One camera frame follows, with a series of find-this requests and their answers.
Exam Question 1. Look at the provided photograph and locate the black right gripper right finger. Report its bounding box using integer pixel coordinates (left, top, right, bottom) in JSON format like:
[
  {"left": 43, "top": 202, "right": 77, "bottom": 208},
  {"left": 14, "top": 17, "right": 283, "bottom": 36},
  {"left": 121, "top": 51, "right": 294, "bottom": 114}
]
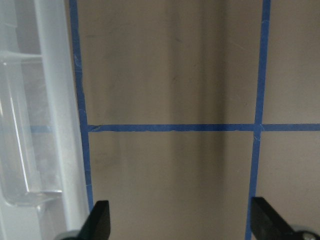
[{"left": 250, "top": 197, "right": 295, "bottom": 240}]

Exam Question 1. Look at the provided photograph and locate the clear plastic box lid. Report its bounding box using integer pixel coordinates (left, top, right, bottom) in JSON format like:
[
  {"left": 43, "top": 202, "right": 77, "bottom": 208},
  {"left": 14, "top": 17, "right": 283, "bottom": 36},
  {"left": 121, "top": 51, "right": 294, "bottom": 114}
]
[{"left": 0, "top": 0, "right": 89, "bottom": 240}]

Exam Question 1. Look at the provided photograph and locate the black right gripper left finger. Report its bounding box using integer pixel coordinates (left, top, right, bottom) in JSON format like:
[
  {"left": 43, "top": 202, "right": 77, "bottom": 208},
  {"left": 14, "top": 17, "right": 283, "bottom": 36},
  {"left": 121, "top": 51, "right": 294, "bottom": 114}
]
[{"left": 77, "top": 200, "right": 111, "bottom": 240}]

